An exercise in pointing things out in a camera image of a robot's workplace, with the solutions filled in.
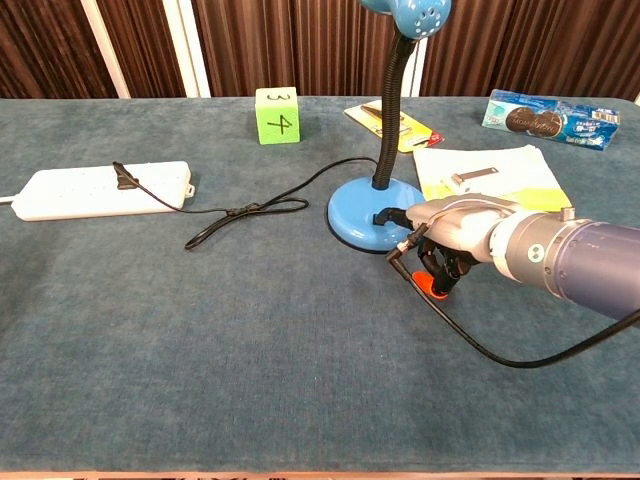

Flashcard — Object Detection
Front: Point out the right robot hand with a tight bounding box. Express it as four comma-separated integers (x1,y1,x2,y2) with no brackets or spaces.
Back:
372,193,524,301

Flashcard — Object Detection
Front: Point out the blue desk lamp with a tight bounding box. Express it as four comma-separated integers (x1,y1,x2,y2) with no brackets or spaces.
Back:
326,0,452,253

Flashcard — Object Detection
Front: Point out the white power strip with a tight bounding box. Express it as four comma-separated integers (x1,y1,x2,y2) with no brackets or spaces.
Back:
0,160,196,222

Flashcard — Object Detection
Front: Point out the small white razor device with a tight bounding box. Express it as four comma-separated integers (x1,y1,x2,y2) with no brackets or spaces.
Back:
440,166,500,196

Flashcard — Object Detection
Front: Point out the white and yellow paper booklet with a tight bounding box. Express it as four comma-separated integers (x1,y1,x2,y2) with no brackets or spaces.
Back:
412,144,574,213

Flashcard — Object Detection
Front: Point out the yellow blister pack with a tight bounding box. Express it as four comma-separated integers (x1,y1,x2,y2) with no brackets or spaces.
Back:
343,99,445,154

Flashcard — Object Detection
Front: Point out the blue cookie package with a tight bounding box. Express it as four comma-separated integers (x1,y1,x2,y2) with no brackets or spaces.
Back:
481,89,622,152

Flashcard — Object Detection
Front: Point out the green foam number cube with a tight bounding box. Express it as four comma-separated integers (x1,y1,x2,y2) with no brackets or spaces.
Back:
254,86,302,146

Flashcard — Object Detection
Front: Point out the brown pleated curtain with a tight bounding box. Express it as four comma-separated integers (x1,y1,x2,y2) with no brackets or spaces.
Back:
0,0,640,100

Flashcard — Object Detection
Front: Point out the blue table cloth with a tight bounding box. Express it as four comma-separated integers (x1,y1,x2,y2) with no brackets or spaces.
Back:
0,96,640,475

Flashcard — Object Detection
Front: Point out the black robot hand cable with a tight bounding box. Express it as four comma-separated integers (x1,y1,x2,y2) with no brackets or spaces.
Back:
385,197,640,370

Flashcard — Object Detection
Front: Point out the black power cord with plug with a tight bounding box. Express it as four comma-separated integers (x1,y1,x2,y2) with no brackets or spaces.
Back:
112,157,379,251

